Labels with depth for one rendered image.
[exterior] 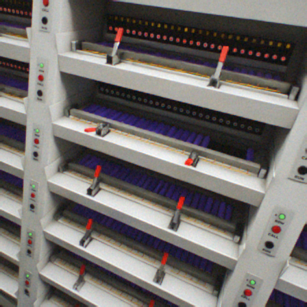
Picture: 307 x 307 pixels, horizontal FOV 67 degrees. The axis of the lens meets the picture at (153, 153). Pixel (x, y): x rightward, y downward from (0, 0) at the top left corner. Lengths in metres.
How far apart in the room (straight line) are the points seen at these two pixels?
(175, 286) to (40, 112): 0.66
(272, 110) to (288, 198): 0.19
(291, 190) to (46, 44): 0.71
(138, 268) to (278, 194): 0.47
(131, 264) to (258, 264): 0.37
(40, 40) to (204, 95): 0.48
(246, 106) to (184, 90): 0.14
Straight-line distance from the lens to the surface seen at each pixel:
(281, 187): 0.58
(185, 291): 0.80
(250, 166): 0.61
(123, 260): 0.82
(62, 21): 0.74
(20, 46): 0.83
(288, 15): 0.58
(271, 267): 0.68
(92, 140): 0.68
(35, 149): 0.82
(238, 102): 0.55
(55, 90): 0.74
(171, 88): 0.57
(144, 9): 0.85
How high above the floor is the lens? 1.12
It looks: 17 degrees down
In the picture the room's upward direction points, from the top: 13 degrees clockwise
